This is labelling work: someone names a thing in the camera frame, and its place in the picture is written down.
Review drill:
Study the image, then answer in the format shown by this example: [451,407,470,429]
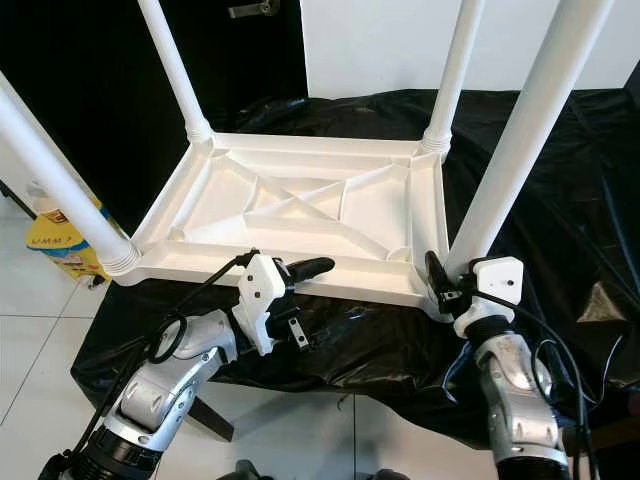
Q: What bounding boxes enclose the black plastic tablecloth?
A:
[72,88,640,451]

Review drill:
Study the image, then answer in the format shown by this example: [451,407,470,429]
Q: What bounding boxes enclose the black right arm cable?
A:
[470,290,601,480]

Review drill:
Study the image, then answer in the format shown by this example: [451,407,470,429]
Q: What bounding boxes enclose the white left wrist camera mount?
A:
[232,253,289,356]

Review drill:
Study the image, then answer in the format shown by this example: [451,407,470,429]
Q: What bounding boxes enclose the yellow and blue carton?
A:
[25,195,111,283]

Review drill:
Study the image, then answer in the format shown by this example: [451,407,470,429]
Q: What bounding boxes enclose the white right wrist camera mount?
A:
[452,256,526,339]

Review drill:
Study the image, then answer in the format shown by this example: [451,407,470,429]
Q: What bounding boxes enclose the grey wall plate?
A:
[228,0,281,19]

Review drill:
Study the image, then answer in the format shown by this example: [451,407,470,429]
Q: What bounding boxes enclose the dark wooden table leg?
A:
[570,415,640,456]
[195,398,236,443]

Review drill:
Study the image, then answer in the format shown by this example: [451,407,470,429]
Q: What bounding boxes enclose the printed paper cup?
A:
[25,180,56,216]

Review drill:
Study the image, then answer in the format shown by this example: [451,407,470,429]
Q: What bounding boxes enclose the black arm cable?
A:
[470,290,601,480]
[60,250,256,471]

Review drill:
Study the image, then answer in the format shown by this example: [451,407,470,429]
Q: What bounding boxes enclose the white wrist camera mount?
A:
[452,256,526,339]
[232,253,289,356]

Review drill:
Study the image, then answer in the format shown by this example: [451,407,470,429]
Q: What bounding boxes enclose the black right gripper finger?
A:
[424,250,456,313]

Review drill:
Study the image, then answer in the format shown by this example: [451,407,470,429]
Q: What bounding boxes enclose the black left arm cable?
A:
[60,250,256,471]

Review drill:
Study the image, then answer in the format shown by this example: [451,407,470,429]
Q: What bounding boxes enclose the black robot left foot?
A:
[225,460,266,480]

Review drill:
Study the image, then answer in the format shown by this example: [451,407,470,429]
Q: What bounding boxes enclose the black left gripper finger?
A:
[285,257,336,283]
[310,312,361,346]

